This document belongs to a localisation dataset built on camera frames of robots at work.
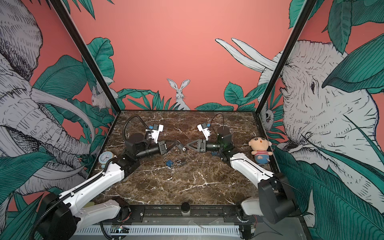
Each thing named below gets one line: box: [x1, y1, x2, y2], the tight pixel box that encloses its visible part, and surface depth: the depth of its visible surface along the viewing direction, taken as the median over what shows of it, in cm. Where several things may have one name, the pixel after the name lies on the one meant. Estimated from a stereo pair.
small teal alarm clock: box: [98, 151, 113, 169], surface depth 91 cm
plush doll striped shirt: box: [248, 137, 273, 164], surface depth 95 cm
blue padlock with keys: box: [163, 157, 187, 170], surface depth 94 cm
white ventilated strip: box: [73, 225, 241, 236], surface depth 71 cm
